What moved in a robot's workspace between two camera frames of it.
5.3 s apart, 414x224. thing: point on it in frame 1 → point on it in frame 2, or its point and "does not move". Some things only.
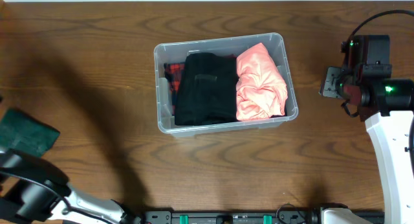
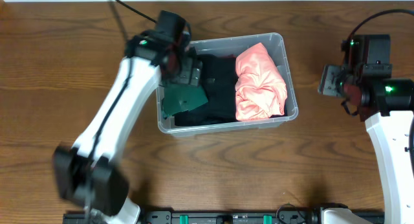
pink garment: [261, 92] does not move
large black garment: [207, 90] does not move
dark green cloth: [23, 133] → [178, 98]
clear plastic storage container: [224, 85] does not move
